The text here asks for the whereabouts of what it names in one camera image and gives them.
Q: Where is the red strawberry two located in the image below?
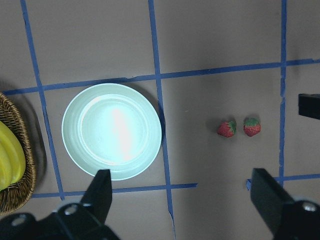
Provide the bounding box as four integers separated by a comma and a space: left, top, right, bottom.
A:
243, 118, 261, 137

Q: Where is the red strawberry one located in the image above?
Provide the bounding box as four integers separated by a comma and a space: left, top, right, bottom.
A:
217, 121, 237, 138

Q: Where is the light green plate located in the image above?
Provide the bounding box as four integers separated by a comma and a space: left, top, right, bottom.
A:
61, 83, 162, 181

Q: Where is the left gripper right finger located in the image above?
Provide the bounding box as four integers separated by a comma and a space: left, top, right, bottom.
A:
250, 168, 295, 235

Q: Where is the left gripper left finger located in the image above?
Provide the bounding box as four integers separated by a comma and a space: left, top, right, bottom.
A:
81, 169, 112, 224

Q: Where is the yellow banana bunch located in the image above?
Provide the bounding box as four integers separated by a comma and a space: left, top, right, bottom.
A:
0, 121, 26, 191

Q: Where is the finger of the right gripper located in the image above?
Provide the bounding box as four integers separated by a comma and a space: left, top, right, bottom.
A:
298, 93, 320, 120

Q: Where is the brown wicker basket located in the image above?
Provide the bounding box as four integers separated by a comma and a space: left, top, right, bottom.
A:
0, 93, 37, 216

